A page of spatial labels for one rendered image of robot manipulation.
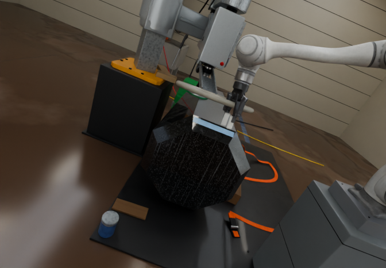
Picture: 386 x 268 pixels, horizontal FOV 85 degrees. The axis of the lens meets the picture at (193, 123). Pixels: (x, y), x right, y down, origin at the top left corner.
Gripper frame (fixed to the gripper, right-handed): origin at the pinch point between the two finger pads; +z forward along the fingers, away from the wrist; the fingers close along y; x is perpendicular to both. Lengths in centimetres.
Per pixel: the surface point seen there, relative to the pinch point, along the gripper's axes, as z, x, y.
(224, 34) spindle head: -56, -23, 65
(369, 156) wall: 19, -632, 137
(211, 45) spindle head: -45, -18, 70
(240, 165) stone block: 32, -43, 20
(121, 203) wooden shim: 86, 22, 54
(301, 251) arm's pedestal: 54, -51, -35
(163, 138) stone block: 30, 8, 48
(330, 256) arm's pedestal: 42, -45, -49
